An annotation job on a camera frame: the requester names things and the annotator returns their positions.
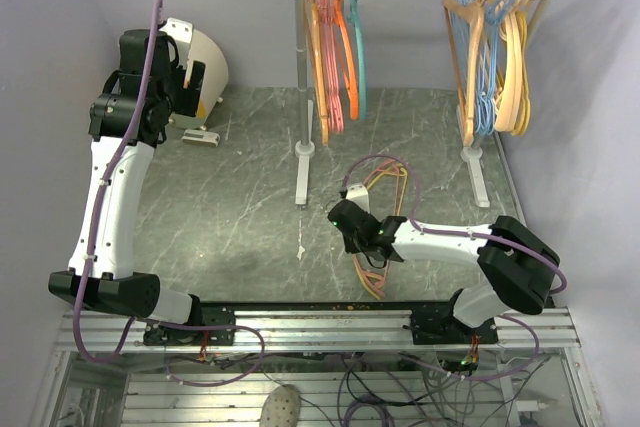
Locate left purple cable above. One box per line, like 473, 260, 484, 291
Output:
72, 0, 165, 363

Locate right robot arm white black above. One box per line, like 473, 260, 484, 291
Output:
328, 199, 566, 343

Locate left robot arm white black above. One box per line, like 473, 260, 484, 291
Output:
48, 20, 205, 344

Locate hung yellow hangers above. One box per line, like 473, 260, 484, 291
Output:
496, 10, 531, 136

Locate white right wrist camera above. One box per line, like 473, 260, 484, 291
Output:
340, 183, 370, 212

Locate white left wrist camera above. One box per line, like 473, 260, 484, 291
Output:
160, 17, 194, 70

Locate orange plastic hanger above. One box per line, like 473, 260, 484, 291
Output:
334, 0, 360, 120

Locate metal clothes rack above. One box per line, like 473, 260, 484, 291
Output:
288, 0, 572, 208

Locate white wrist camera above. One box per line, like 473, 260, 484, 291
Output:
340, 183, 370, 212
160, 17, 194, 70

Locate white perforated shoe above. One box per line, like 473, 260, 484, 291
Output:
259, 385, 301, 427

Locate hung beige hangers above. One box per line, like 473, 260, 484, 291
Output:
494, 0, 533, 136

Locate hung blue hangers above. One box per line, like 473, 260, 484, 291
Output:
459, 0, 515, 140

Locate teal plastic hanger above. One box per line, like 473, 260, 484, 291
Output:
347, 0, 367, 121

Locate brown wooden hanger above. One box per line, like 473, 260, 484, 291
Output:
305, 0, 330, 146

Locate round beige drawer box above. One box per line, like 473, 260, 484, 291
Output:
171, 27, 229, 130

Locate aluminium mounting rail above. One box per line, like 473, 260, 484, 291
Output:
54, 307, 581, 353

